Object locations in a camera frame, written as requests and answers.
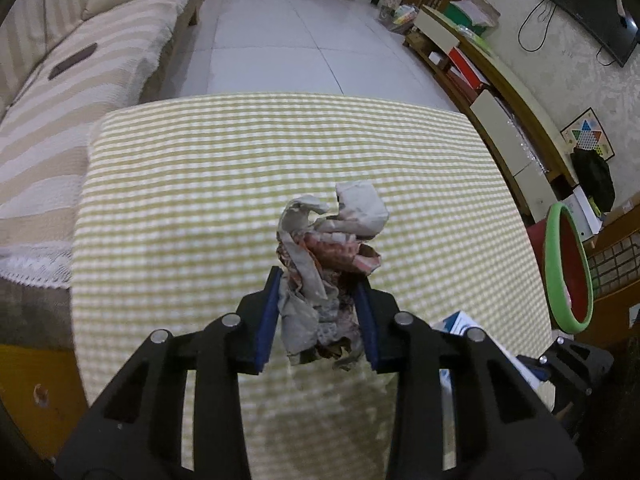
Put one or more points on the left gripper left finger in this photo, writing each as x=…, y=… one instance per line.
x=173, y=410

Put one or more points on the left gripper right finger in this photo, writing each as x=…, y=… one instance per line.
x=458, y=418

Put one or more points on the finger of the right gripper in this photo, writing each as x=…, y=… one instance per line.
x=576, y=370

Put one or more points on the white blue medicine box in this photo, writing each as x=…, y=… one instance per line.
x=459, y=323

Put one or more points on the grey red wrapper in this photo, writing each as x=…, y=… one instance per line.
x=319, y=251

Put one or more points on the green rimmed red trash bin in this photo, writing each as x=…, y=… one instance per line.
x=564, y=269

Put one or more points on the white box on cabinet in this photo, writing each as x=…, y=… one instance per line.
x=592, y=219

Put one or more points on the black bag on cabinet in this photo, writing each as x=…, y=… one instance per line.
x=594, y=177

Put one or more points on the yellow checkered tablecloth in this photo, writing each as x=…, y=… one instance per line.
x=178, y=221

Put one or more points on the chinese checkers board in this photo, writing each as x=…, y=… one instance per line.
x=587, y=133

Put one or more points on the cream wooden TV cabinet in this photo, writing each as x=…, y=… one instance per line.
x=522, y=139

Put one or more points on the red folder in cabinet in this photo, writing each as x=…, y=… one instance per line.
x=470, y=73

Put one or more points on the green cardboard box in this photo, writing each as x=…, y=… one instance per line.
x=479, y=16

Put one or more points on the beige striped sofa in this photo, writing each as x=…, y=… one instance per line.
x=45, y=137

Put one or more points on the black remote on sofa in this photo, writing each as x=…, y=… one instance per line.
x=72, y=60

